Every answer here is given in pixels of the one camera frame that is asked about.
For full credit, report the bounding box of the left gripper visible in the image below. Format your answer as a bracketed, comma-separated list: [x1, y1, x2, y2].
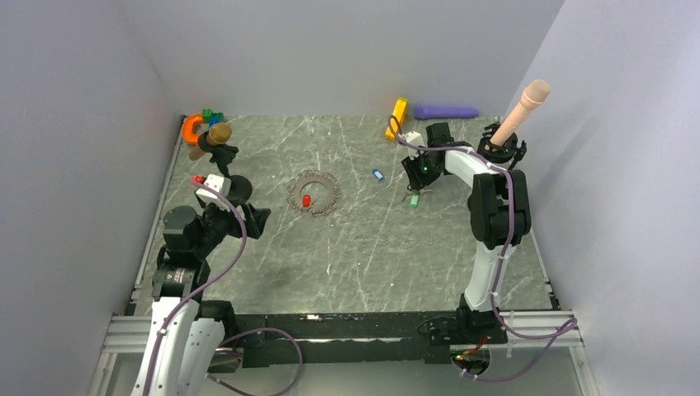
[193, 198, 269, 257]

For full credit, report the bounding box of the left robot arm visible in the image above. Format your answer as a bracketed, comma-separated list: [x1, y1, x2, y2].
[131, 185, 271, 395]

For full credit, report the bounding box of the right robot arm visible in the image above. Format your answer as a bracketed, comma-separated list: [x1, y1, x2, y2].
[390, 122, 532, 343]

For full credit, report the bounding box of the left black microphone stand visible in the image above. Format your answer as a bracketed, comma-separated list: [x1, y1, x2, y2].
[197, 131, 253, 204]

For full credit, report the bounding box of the black microphone stand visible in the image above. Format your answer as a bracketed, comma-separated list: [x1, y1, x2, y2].
[477, 122, 527, 171]
[197, 131, 253, 204]

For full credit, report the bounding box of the blue key tag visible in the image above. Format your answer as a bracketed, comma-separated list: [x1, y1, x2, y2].
[372, 168, 385, 182]

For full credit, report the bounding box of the purple cylinder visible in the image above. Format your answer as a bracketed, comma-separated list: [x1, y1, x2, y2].
[412, 105, 480, 120]

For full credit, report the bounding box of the yellow block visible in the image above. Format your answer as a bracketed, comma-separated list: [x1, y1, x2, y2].
[385, 97, 408, 141]

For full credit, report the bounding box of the right black microphone stand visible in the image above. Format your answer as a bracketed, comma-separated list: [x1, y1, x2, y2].
[477, 122, 527, 171]

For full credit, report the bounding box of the orange horseshoe toy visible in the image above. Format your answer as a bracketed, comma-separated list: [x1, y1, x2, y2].
[181, 114, 204, 145]

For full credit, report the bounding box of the brown microphone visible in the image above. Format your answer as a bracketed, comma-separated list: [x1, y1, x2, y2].
[188, 122, 232, 161]

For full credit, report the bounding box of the blue toy brick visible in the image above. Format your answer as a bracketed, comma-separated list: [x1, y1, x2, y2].
[209, 117, 223, 128]

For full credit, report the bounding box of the green toy brick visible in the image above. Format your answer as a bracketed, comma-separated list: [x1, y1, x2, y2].
[201, 108, 224, 124]

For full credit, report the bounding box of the beige microphone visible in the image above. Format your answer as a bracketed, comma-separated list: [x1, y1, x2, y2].
[489, 79, 551, 147]

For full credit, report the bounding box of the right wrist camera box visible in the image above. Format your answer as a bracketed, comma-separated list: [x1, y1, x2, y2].
[403, 131, 425, 150]

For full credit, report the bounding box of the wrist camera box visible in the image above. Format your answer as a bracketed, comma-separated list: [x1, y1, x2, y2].
[403, 131, 425, 150]
[191, 174, 231, 211]

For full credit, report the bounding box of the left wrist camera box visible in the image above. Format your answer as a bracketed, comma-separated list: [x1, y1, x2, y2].
[191, 174, 231, 211]

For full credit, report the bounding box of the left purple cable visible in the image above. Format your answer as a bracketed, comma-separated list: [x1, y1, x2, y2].
[140, 182, 305, 396]

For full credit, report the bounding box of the purple cable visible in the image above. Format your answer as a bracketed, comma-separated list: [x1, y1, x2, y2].
[386, 115, 579, 384]
[140, 182, 305, 396]

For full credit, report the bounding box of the silver chain ring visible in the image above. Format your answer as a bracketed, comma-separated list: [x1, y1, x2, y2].
[286, 171, 342, 216]

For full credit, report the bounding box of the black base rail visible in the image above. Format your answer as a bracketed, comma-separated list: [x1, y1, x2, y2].
[198, 301, 508, 368]

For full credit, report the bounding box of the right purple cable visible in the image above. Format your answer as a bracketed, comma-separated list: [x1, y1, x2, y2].
[386, 115, 579, 384]

